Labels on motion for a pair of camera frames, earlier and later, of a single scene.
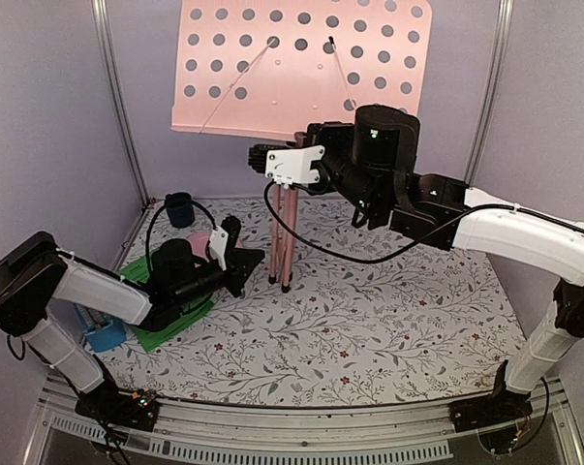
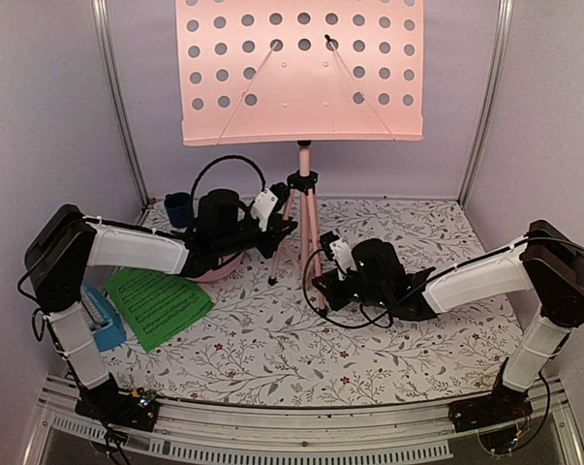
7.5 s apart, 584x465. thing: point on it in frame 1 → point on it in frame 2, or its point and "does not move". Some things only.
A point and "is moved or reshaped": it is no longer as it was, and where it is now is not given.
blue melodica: [103, 332] does not move
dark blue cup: [180, 210] does not move
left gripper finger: [236, 285] → [268, 247]
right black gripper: [343, 130] → [336, 298]
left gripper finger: [242, 262] → [279, 230]
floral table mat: [360, 314] does not move
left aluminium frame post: [105, 50] does not move
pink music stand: [272, 68] is moved or reshaped
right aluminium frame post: [500, 55] does not move
